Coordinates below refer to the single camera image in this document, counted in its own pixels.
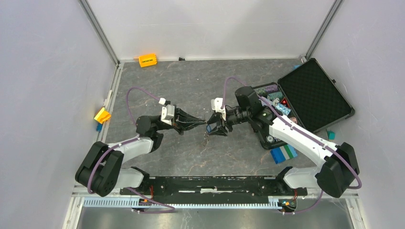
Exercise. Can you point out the white toothed cable duct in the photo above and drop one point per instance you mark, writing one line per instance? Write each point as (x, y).
(136, 202)

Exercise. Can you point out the teal small cube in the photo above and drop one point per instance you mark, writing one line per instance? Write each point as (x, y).
(331, 135)

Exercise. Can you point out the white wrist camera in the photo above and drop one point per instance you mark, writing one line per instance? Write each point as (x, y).
(218, 107)
(167, 111)

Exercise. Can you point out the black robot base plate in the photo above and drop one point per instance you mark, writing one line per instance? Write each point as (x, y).
(217, 190)

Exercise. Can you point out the black poker chip case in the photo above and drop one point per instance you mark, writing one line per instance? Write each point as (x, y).
(311, 95)

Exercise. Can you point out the blue green toy bricks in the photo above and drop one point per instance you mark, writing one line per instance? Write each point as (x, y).
(283, 153)

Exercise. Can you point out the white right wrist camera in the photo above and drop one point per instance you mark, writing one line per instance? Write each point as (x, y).
(218, 107)

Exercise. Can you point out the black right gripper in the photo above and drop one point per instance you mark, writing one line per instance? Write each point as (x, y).
(219, 130)

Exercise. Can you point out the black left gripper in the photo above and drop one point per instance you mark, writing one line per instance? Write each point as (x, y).
(181, 119)

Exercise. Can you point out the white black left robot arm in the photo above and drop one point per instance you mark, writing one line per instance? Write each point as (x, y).
(101, 170)

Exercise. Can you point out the yellow orange toy block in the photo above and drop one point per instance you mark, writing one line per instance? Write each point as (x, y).
(102, 115)

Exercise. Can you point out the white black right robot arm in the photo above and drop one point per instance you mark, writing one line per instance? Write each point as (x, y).
(336, 168)

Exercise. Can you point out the orange yellow plastic block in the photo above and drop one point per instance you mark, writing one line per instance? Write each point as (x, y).
(147, 60)

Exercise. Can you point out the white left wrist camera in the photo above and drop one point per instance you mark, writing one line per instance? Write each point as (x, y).
(167, 111)

